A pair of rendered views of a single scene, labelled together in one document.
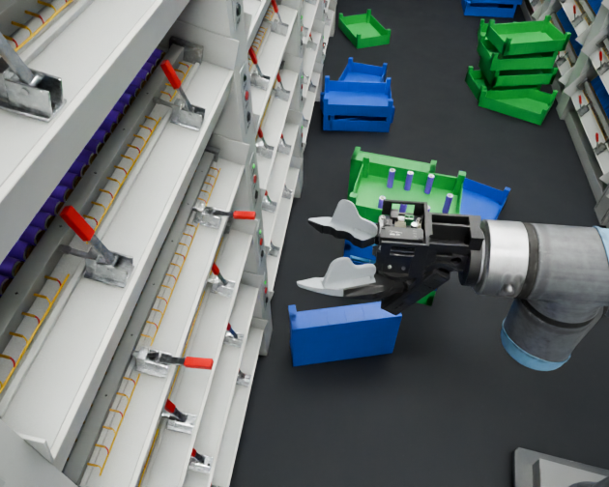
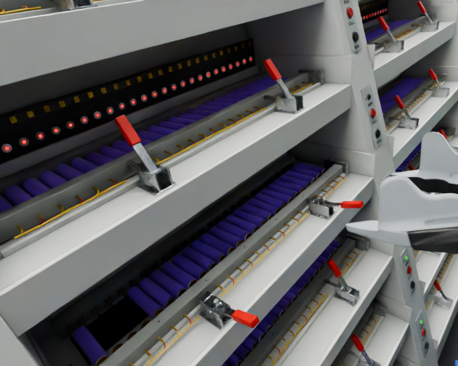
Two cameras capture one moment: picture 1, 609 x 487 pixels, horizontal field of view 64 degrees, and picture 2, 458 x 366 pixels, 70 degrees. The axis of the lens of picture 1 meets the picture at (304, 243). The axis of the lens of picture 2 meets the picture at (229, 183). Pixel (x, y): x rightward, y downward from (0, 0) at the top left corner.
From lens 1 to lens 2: 0.34 m
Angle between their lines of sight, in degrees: 48
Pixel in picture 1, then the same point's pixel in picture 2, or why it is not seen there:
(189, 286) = (280, 259)
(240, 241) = (377, 258)
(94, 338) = (106, 223)
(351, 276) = (422, 214)
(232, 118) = (356, 131)
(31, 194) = (32, 49)
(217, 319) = (333, 323)
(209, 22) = (327, 49)
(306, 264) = not seen: outside the picture
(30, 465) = not seen: outside the picture
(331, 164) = not seen: outside the picture
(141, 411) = (185, 352)
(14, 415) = (12, 258)
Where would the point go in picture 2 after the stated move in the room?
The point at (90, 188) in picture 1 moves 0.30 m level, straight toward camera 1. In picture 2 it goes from (177, 134) to (8, 264)
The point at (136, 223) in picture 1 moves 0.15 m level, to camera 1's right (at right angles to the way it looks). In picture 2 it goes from (201, 160) to (308, 143)
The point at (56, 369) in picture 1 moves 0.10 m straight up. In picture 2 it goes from (64, 237) to (7, 139)
